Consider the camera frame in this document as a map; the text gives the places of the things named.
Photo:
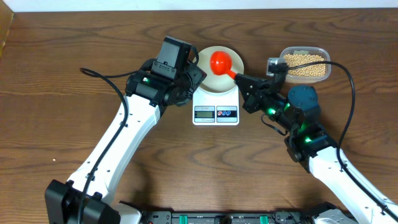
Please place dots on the cardboard box edge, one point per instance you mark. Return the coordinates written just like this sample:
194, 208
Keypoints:
6, 19

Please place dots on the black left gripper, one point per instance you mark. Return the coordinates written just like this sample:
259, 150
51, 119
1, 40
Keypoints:
196, 74

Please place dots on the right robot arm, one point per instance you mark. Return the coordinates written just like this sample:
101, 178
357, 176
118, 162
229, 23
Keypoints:
309, 144

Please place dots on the white ceramic bowl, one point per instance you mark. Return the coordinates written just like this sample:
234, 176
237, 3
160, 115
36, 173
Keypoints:
212, 82

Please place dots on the clear plastic soybean container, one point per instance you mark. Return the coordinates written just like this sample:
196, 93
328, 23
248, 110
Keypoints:
295, 56

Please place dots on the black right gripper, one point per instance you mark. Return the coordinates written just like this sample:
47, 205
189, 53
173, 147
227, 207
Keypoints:
252, 98

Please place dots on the white digital kitchen scale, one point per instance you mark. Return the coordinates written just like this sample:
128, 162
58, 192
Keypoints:
216, 109

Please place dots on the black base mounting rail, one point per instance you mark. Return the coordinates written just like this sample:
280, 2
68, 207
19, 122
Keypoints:
168, 217

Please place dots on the red plastic measuring scoop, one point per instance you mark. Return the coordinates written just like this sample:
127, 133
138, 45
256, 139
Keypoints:
221, 64

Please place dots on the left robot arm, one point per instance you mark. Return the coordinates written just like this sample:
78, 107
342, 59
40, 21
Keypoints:
87, 195

